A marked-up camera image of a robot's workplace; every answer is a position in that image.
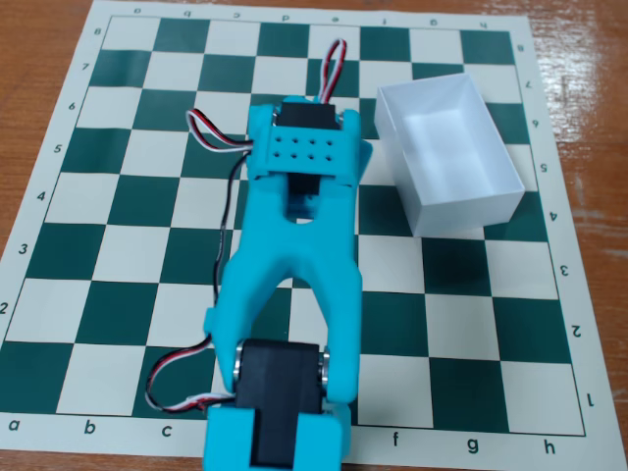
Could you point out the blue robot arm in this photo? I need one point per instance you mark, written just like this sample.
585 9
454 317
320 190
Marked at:
294 245

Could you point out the white open cardboard box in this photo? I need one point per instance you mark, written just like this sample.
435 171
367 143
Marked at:
456 147

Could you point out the green white chessboard mat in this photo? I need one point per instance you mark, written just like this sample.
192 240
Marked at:
147 235

